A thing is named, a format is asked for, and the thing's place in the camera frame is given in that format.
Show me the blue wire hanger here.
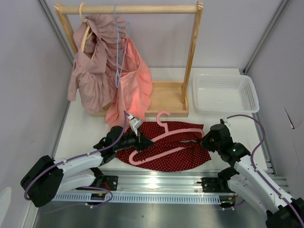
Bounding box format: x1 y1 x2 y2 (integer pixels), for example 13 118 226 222
114 4 129 88

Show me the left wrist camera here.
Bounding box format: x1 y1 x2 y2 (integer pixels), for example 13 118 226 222
128 114 143 136

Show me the wooden clothes rack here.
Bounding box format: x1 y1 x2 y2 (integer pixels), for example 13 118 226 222
54 1 203 117

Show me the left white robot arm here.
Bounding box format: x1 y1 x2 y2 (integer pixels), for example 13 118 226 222
20 126 154 208

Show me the red polka dot skirt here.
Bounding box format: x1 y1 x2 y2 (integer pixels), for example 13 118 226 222
116 132 211 172

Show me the salmon pink garment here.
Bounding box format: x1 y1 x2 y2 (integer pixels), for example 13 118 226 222
104 38 153 127

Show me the wooden hanger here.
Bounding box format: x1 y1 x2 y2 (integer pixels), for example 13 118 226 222
79 2 93 52

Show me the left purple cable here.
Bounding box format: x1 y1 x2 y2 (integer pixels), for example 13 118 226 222
24 110 131 201

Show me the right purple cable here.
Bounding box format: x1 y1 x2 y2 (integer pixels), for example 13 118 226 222
224 114 304 228

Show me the purple cable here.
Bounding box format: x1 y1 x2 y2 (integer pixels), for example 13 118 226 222
224 114 304 228
24 110 131 201

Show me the dusty pink dress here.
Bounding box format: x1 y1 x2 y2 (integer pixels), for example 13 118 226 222
67 14 126 114

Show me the white plastic basket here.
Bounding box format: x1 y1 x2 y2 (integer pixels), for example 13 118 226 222
192 75 259 114

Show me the perforated cable tray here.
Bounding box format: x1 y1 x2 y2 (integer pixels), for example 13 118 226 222
53 193 221 205

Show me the aluminium mounting rail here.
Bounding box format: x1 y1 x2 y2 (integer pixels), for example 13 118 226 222
57 168 290 194

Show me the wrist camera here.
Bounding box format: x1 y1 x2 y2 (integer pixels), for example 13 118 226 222
220 118 230 125
128 114 143 136

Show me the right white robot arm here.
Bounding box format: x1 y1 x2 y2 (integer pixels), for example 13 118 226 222
197 123 304 228

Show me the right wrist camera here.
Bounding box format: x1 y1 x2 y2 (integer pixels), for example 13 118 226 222
220 118 230 125

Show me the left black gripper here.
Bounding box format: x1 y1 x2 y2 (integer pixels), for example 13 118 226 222
114 127 153 152

